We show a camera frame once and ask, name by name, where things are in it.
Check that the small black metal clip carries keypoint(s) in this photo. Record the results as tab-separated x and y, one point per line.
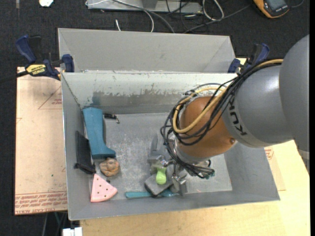
110	116

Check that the blue toy boot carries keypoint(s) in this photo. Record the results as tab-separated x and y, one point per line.
94	131

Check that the light green toy pear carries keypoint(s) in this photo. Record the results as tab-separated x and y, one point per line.
161	178

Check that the black flat rectangular object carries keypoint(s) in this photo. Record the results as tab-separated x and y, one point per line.
83	154

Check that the brown cardboard board red print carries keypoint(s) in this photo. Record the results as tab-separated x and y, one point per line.
39	136

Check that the teal flat stick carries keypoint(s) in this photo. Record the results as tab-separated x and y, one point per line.
136	194

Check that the grey flat block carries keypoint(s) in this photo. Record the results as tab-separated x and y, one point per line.
153	187

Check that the pink toy watermelon slice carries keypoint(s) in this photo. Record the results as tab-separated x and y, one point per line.
101	190

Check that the brown toy animal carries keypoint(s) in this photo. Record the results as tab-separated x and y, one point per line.
109	167

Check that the grey metal bin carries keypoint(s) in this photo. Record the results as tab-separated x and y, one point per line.
134	144

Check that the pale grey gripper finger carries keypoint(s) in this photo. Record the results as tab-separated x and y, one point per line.
154	147
181	184

